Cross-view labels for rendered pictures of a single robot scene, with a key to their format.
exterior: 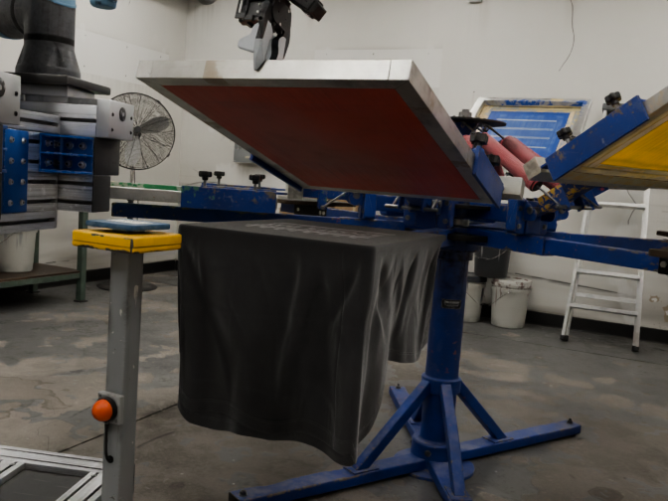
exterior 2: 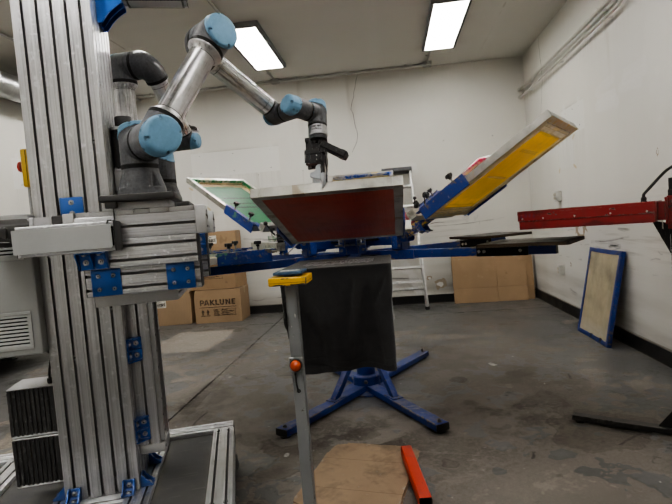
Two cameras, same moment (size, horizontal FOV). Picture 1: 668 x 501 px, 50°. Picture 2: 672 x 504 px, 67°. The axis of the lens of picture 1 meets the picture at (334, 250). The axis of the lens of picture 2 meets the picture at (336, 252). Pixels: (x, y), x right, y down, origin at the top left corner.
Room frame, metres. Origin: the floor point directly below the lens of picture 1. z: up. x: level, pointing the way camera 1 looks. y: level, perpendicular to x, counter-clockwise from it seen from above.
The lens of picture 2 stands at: (-0.49, 0.75, 1.12)
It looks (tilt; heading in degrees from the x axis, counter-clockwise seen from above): 3 degrees down; 341
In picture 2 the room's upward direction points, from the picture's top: 5 degrees counter-clockwise
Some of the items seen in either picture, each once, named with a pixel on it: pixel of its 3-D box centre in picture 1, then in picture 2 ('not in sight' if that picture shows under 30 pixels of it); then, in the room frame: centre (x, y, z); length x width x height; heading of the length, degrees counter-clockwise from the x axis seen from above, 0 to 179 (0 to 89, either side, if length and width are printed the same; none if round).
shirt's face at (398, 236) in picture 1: (322, 231); (339, 262); (1.61, 0.03, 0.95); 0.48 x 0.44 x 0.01; 155
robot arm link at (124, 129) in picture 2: not in sight; (138, 144); (1.28, 0.80, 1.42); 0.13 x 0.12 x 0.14; 24
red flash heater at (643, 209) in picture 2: not in sight; (594, 214); (1.46, -1.26, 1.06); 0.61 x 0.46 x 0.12; 35
